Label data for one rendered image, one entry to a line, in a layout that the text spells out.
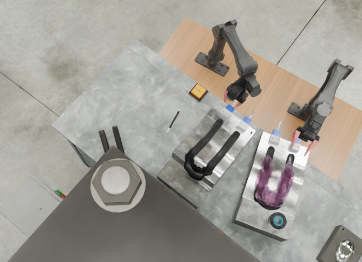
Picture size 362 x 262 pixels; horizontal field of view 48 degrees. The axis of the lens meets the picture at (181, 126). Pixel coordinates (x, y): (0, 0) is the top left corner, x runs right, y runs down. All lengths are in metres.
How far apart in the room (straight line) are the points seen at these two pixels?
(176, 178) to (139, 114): 0.43
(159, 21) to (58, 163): 1.42
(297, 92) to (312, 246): 0.84
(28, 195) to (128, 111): 0.93
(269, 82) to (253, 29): 1.21
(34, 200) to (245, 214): 0.99
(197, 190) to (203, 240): 1.20
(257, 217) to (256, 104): 0.65
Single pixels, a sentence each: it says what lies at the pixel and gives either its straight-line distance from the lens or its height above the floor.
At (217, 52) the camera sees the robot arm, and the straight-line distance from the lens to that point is 2.15.
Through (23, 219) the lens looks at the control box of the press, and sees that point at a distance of 1.46.
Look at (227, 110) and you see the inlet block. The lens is 2.11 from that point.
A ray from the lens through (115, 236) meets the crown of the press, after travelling 0.84.
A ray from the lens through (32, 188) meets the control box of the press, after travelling 1.47.
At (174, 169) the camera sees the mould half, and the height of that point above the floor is 0.86.
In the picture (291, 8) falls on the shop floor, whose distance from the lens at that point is 3.73.
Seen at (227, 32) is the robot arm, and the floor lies 1.27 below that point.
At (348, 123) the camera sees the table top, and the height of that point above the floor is 0.80.
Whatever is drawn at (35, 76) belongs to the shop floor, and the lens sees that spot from 3.36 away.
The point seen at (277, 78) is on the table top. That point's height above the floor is 0.80.
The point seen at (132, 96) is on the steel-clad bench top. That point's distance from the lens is 2.25.
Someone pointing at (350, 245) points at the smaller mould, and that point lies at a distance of 2.18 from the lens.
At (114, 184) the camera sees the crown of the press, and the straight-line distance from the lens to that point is 0.81.
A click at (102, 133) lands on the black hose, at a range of 2.16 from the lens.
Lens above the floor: 2.84
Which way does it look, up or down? 69 degrees down
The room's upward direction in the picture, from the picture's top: 6 degrees clockwise
